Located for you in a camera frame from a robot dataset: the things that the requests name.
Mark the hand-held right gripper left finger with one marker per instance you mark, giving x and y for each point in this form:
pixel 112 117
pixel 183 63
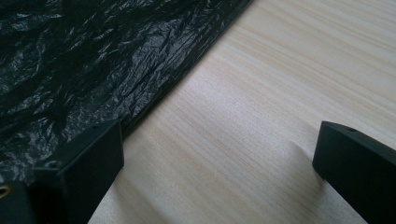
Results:
pixel 93 161

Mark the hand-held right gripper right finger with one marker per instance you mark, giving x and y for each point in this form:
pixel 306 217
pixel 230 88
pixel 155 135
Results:
pixel 358 168

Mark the black plastic trash bag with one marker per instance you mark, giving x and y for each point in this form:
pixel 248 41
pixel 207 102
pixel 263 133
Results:
pixel 93 62

